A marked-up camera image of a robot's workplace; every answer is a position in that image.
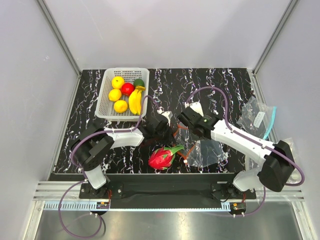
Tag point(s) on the red apple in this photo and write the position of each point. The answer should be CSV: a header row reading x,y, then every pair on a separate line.
x,y
127,89

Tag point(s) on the yellow orange fruit top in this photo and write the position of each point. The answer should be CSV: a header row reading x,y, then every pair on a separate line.
x,y
117,82

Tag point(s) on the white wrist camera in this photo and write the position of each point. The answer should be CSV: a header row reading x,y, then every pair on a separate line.
x,y
168,115
196,106

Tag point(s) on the small yellow fruit middle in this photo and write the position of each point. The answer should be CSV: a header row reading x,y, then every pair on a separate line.
x,y
120,106

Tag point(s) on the green avocado fruit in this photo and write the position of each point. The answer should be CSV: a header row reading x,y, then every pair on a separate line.
x,y
138,83

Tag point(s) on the yellow lemon fruit lower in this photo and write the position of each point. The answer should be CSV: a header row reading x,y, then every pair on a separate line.
x,y
115,95

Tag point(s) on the clear bag with blue zipper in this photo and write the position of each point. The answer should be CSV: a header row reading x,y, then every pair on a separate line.
x,y
257,118

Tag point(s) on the yellow banana bunch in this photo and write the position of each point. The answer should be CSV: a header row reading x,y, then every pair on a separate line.
x,y
135,100

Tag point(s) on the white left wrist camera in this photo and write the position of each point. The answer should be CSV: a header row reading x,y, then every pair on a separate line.
x,y
168,115

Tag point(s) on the black marble pattern mat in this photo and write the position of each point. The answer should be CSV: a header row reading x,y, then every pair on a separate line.
x,y
221,91

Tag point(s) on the clear bag with orange zipper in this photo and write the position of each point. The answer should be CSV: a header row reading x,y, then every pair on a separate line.
x,y
197,152

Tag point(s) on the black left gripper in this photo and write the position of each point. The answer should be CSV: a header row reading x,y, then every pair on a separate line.
x,y
170,139

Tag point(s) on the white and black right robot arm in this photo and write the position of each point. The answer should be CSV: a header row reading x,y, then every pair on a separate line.
x,y
274,160

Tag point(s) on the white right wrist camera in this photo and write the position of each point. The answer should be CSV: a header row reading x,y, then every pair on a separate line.
x,y
196,106

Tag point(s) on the pink dragon fruit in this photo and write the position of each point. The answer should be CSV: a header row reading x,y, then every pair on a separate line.
x,y
163,158

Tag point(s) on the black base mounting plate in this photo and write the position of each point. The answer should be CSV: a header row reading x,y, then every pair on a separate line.
x,y
167,191

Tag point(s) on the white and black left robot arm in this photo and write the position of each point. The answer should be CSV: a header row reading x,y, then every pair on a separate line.
x,y
91,147

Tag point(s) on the white slotted cable duct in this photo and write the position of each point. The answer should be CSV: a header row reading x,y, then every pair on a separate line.
x,y
77,206

